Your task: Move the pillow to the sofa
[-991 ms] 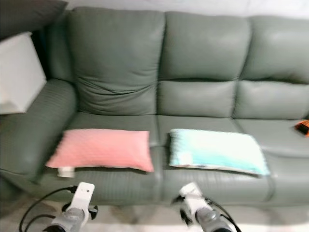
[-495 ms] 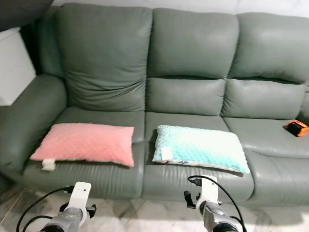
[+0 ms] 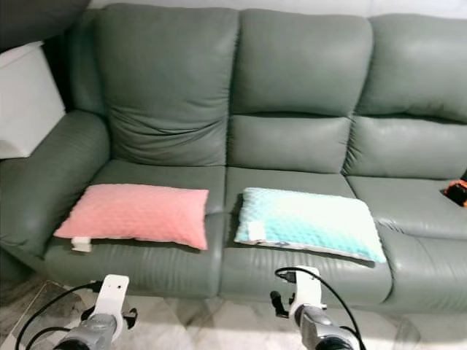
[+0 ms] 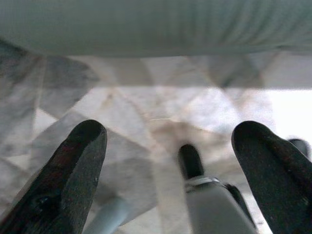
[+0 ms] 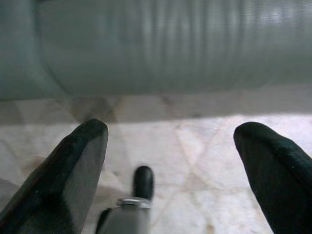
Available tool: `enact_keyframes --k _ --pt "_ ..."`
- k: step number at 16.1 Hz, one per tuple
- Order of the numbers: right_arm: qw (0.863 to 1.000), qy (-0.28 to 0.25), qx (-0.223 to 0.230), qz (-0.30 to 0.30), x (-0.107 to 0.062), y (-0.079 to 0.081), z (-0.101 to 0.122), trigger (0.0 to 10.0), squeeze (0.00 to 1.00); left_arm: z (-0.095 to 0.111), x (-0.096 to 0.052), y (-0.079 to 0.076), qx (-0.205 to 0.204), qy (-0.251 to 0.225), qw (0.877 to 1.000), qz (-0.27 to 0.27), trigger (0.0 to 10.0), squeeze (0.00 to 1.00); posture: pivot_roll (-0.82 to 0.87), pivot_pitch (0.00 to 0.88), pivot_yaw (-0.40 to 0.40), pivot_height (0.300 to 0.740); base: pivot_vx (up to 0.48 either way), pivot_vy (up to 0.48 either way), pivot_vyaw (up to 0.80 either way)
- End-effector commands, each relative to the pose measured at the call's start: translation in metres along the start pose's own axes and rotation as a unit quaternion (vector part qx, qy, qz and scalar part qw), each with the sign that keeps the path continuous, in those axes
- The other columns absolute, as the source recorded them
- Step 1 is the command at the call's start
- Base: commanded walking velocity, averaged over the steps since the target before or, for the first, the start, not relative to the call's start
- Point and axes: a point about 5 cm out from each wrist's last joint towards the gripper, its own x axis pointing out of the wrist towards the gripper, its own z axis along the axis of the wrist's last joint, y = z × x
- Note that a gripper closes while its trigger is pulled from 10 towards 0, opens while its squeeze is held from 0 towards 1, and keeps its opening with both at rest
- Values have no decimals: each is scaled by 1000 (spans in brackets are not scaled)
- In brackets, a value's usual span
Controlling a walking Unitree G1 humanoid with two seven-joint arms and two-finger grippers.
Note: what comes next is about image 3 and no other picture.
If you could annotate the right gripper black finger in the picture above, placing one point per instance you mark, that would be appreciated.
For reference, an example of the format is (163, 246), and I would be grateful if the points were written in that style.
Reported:
(276, 299)

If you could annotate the pink pillow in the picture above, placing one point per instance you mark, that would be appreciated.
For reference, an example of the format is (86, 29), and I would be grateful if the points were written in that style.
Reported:
(139, 215)

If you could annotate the teal and white pillow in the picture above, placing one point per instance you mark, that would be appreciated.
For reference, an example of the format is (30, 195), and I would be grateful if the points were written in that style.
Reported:
(310, 224)

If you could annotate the grey-green leather three-seat sofa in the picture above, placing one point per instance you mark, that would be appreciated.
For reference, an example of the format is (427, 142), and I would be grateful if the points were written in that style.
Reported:
(292, 87)

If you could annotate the orange and black object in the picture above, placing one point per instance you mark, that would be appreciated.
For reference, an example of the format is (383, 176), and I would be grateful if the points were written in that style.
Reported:
(457, 191)

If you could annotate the white box cabinet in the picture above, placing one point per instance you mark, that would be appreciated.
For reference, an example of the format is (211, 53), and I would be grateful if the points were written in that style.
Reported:
(29, 102)

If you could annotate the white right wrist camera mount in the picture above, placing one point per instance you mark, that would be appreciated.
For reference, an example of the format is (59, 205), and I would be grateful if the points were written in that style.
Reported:
(306, 286)

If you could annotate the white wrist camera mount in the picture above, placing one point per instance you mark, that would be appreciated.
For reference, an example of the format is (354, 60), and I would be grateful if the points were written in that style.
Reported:
(114, 295)
(306, 286)

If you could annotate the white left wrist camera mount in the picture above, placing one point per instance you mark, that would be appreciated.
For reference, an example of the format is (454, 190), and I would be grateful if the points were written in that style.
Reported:
(114, 295)

